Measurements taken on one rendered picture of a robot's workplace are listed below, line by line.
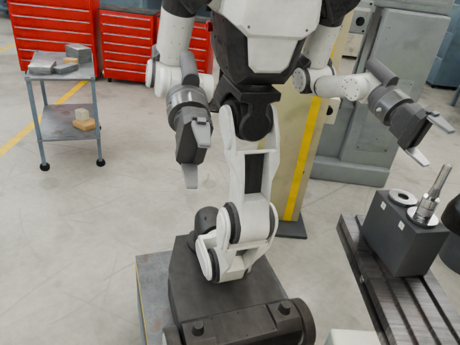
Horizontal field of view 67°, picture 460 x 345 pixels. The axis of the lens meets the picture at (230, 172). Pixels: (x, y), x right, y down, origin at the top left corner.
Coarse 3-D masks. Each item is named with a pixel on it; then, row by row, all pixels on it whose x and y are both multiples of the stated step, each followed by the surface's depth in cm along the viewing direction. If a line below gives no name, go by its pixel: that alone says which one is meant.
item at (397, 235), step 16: (384, 192) 118; (400, 192) 117; (384, 208) 115; (400, 208) 111; (416, 208) 110; (368, 224) 124; (384, 224) 115; (400, 224) 107; (416, 224) 104; (432, 224) 104; (368, 240) 124; (384, 240) 115; (400, 240) 108; (416, 240) 103; (432, 240) 104; (384, 256) 115; (400, 256) 108; (416, 256) 107; (432, 256) 109; (400, 272) 110; (416, 272) 112
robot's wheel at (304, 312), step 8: (296, 304) 143; (304, 304) 144; (304, 312) 140; (304, 320) 138; (312, 320) 139; (304, 328) 138; (312, 328) 138; (304, 336) 138; (312, 336) 138; (304, 344) 139; (312, 344) 140
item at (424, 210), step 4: (420, 204) 105; (424, 204) 103; (428, 204) 102; (420, 208) 104; (424, 208) 103; (428, 208) 103; (432, 208) 102; (436, 208) 103; (416, 212) 106; (420, 212) 105; (424, 212) 104; (428, 212) 103; (432, 212) 103; (420, 216) 105; (424, 216) 104; (428, 216) 104; (432, 216) 105
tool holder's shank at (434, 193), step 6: (444, 168) 97; (450, 168) 97; (438, 174) 100; (444, 174) 98; (438, 180) 99; (444, 180) 99; (432, 186) 102; (438, 186) 100; (432, 192) 101; (438, 192) 101; (432, 198) 102
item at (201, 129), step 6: (192, 120) 62; (198, 120) 61; (204, 120) 61; (192, 126) 61; (198, 126) 61; (204, 126) 61; (198, 132) 60; (204, 132) 60; (198, 138) 59; (204, 138) 59; (210, 138) 60; (198, 144) 59; (204, 144) 58; (210, 144) 59
